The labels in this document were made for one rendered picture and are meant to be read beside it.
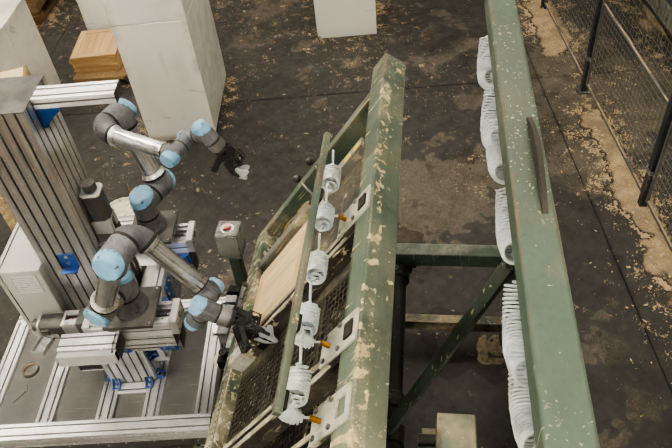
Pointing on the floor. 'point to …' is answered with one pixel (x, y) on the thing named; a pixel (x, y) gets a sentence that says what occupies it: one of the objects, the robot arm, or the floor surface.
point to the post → (238, 271)
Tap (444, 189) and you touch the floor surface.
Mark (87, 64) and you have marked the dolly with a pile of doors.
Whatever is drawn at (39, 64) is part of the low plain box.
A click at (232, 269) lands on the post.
